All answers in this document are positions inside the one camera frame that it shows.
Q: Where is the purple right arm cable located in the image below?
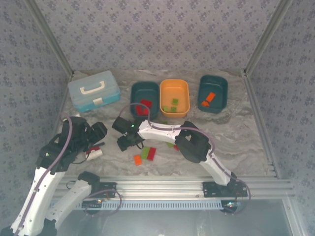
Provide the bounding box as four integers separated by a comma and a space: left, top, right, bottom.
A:
119, 103, 238, 181

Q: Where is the light blue case, white handle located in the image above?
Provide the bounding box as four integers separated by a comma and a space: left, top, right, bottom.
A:
68, 70, 121, 113

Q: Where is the aluminium corner post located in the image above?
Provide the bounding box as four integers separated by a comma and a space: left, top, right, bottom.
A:
24, 0, 75, 77
243, 0, 293, 76

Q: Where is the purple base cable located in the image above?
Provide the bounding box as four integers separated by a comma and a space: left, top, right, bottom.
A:
233, 179, 252, 215
83, 188, 122, 217

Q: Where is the white slotted cable duct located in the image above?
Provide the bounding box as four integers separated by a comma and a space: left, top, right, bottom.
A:
49, 199, 226, 211

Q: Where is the black controller board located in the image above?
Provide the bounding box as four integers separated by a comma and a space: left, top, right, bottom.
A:
220, 200, 241, 214
82, 199, 104, 214

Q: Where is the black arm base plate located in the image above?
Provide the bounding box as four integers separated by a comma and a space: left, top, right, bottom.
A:
202, 181, 248, 199
91, 181, 117, 199

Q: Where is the aluminium cross rail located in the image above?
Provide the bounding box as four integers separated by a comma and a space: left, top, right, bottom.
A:
27, 175, 295, 200

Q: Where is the dark teal container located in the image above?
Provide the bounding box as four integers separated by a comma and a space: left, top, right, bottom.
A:
197, 75, 229, 114
130, 81, 160, 119

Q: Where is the orange container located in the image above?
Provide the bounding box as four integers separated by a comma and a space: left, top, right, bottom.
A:
159, 79, 190, 118

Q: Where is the white cylinder with red cap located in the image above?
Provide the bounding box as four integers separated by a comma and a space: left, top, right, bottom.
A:
85, 147, 103, 161

